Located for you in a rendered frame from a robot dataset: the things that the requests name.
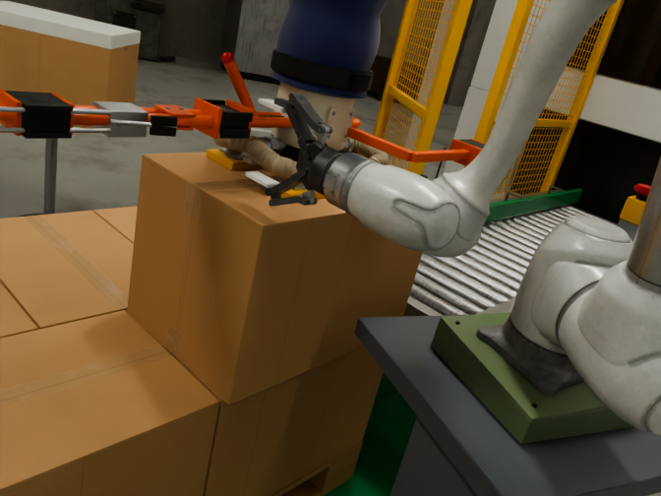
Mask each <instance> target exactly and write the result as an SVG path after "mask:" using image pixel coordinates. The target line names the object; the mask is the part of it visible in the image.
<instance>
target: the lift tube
mask: <svg viewBox="0 0 661 496"><path fill-rule="evenodd" d="M387 1H388V0H288V3H289V8H288V10H287V12H286V14H285V16H284V18H283V21H282V23H281V26H280V29H279V32H278V36H277V43H276V51H278V52H281V53H284V54H286V55H289V56H292V57H296V58H299V59H303V60H307V61H311V62H314V63H318V64H323V65H327V66H332V67H335V68H340V69H346V70H352V71H359V72H369V71H370V69H371V67H372V65H373V62H374V60H375V57H376V55H377V51H378V48H379V43H380V35H381V25H380V15H381V13H382V11H383V9H384V7H385V5H386V3H387ZM270 76H271V77H273V78H274V79H276V80H278V81H281V82H283V83H286V84H288V85H291V86H294V87H297V88H301V89H304V90H308V91H312V92H316V93H325V94H330V95H335V96H341V97H348V98H366V97H367V92H354V91H346V90H340V89H334V88H329V87H325V86H320V85H316V84H312V83H308V82H304V81H300V80H297V79H294V78H290V77H287V76H285V75H282V74H279V73H277V72H276V71H274V70H272V72H271V73H270Z"/></svg>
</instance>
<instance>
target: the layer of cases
mask: <svg viewBox="0 0 661 496"><path fill-rule="evenodd" d="M137 207H138V206H135V207H125V208H114V209H103V210H94V211H82V212H71V213H61V214H50V215H39V216H29V217H8V218H0V496H271V495H272V494H273V493H275V492H277V491H278V490H280V489H282V488H284V487H285V486H287V485H289V484H290V483H292V482H294V481H295V480H297V479H299V478H301V477H302V476H304V475H306V474H307V473H309V472H311V471H312V470H314V469H316V468H318V467H319V466H321V465H323V464H325V463H327V462H328V461H330V460H332V459H333V458H335V457H337V456H339V455H340V454H342V453H344V452H345V451H347V450H349V449H350V448H352V447H354V446H356V445H357V444H359V443H361V442H362V440H363V437H364V434H365V431H366V427H367V424H368V421H369V417H370V414H371V411H372V408H373V404H374V401H375V398H376V395H377V391H378V389H379V386H380V383H381V379H382V376H383V373H384V371H383V370H382V368H381V367H380V366H379V365H378V363H377V362H376V361H375V359H374V358H373V357H372V355H371V354H370V353H369V351H368V350H367V349H366V347H365V346H361V347H359V348H357V349H355V350H352V351H350V352H348V353H346V354H343V355H342V356H340V357H338V358H335V359H333V360H331V361H328V362H326V363H324V364H322V365H319V366H317V367H315V368H313V369H310V370H308V371H306V372H304V373H301V374H299V375H297V376H295V377H292V378H290V379H288V380H285V381H283V382H281V383H279V384H276V385H274V386H272V387H270V388H267V389H265V390H263V391H261V392H258V393H256V394H254V395H252V396H250V397H248V398H246V399H243V400H241V401H239V402H237V403H233V404H227V403H226V402H225V401H224V400H223V399H222V398H221V397H219V396H218V395H217V394H216V393H215V392H214V391H213V390H212V389H211V388H210V387H208V386H207V385H206V384H205V383H204V382H203V381H202V380H201V379H200V378H199V377H197V376H196V375H195V374H194V373H193V372H192V371H191V370H190V369H189V368H187V367H186V366H185V365H184V364H183V363H182V362H181V361H180V360H179V359H178V358H176V357H175V356H174V355H173V354H172V353H171V352H170V351H169V350H168V349H166V348H165V347H164V346H163V345H162V344H161V343H160V342H159V341H158V340H156V339H155V338H154V337H153V336H152V335H151V334H150V333H149V332H148V331H147V330H145V329H144V328H143V327H142V326H141V325H140V324H139V323H138V322H137V321H135V320H134V319H133V318H132V317H131V316H130V315H129V314H128V313H127V308H128V298H129V287H130V277H131V268H132V258H133V248H134V238H135V227H136V217H137Z"/></svg>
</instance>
